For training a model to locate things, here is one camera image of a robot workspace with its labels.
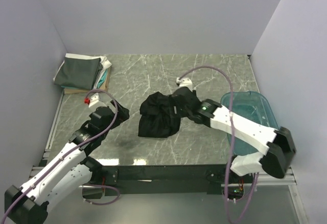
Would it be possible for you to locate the white folded shirt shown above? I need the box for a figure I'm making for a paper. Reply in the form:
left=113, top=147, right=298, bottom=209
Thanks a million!
left=53, top=53, right=112, bottom=89

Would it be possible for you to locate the teal plastic bin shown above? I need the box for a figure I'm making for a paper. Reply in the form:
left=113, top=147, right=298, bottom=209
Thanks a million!
left=220, top=91, right=279, bottom=156

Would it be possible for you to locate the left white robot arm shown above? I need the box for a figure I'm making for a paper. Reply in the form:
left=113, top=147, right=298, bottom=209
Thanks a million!
left=4, top=101, right=129, bottom=223

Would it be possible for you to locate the aluminium rail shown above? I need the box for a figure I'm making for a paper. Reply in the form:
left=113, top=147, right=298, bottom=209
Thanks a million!
left=29, top=166, right=297, bottom=186

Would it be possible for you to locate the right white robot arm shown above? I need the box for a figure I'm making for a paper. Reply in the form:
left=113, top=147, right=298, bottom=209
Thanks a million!
left=170, top=87, right=296, bottom=183

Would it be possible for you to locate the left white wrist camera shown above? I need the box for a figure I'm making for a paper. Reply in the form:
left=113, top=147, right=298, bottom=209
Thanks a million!
left=84, top=93, right=100, bottom=108

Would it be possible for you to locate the black t shirt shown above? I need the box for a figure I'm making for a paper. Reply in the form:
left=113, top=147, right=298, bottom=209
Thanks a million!
left=138, top=92, right=181, bottom=139

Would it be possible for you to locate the black base beam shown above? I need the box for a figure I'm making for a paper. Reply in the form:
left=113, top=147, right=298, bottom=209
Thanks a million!
left=81, top=165, right=247, bottom=199

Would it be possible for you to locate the teal folded shirt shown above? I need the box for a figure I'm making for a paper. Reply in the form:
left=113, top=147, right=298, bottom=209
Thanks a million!
left=97, top=70, right=108, bottom=88

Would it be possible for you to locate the dark green folded shirt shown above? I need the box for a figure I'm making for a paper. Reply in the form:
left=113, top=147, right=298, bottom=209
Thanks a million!
left=54, top=57, right=102, bottom=90

